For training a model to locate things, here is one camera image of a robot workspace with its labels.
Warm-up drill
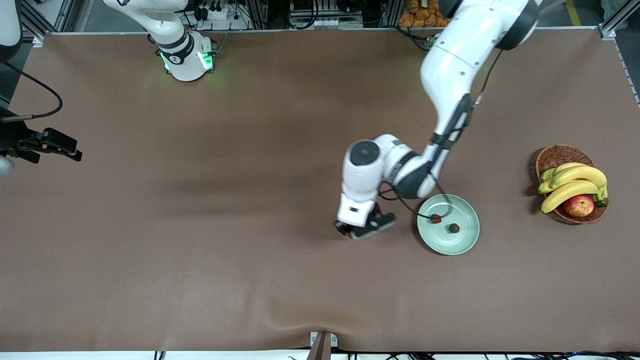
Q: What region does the pale green round plate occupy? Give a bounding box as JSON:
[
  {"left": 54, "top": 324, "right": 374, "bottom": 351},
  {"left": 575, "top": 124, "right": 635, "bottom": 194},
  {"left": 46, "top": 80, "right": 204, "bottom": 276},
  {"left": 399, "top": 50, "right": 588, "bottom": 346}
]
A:
[{"left": 417, "top": 193, "right": 481, "bottom": 256}]

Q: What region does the white terminal strip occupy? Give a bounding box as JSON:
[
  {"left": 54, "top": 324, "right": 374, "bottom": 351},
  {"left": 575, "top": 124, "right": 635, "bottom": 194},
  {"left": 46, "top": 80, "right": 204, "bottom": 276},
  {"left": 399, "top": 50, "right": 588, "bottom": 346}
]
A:
[{"left": 312, "top": 19, "right": 363, "bottom": 29}]

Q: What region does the pile of orange bread rolls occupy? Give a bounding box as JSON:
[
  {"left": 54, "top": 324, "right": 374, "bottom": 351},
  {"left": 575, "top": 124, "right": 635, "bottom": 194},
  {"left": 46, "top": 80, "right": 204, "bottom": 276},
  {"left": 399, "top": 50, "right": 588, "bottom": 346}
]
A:
[{"left": 398, "top": 0, "right": 448, "bottom": 29}]

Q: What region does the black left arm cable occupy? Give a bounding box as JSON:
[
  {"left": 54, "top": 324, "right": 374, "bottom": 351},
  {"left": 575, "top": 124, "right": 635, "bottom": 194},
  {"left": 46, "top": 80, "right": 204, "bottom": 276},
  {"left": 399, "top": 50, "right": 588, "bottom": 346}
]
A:
[{"left": 377, "top": 47, "right": 503, "bottom": 222}]

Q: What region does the brown table cover mat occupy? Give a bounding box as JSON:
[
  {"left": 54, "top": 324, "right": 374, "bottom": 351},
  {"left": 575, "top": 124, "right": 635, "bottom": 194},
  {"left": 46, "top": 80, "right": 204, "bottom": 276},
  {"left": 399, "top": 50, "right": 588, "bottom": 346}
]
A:
[{"left": 0, "top": 27, "right": 640, "bottom": 353}]

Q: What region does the white power strip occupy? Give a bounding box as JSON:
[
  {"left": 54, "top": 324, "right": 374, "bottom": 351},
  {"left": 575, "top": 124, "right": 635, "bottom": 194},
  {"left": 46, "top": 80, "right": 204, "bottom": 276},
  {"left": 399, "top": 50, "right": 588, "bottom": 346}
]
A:
[{"left": 197, "top": 4, "right": 236, "bottom": 21}]

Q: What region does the aluminium frame post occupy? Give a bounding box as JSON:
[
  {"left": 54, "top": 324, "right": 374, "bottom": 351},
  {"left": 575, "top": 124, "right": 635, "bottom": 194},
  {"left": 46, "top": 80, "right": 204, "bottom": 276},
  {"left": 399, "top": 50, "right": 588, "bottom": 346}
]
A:
[
  {"left": 598, "top": 0, "right": 640, "bottom": 40},
  {"left": 20, "top": 0, "right": 76, "bottom": 48}
]

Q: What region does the brown wicker basket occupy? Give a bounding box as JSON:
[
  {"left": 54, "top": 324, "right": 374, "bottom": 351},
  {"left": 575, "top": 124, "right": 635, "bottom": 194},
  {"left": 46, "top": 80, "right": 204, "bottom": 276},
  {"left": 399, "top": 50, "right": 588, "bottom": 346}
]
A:
[{"left": 535, "top": 144, "right": 609, "bottom": 225}]

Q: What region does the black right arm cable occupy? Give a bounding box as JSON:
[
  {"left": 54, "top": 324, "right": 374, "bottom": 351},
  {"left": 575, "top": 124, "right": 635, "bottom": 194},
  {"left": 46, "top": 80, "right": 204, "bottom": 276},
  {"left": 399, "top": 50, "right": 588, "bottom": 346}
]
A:
[{"left": 0, "top": 60, "right": 64, "bottom": 123}]

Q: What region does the red yellow apple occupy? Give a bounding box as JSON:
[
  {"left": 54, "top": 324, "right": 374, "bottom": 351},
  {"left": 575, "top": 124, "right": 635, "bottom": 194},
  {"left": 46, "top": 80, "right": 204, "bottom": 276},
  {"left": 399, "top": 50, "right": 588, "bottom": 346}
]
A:
[{"left": 563, "top": 194, "right": 596, "bottom": 218}]

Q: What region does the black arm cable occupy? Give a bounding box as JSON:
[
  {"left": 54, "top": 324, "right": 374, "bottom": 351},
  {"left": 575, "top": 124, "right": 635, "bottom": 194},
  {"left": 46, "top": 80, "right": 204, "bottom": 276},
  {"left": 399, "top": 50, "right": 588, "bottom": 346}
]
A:
[
  {"left": 0, "top": 60, "right": 64, "bottom": 123},
  {"left": 377, "top": 47, "right": 503, "bottom": 222}
]

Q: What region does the grey metal table bracket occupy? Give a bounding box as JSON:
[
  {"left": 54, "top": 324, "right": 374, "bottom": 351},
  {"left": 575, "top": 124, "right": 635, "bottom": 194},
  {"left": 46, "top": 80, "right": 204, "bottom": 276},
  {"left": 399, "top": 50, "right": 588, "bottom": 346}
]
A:
[{"left": 310, "top": 331, "right": 339, "bottom": 360}]

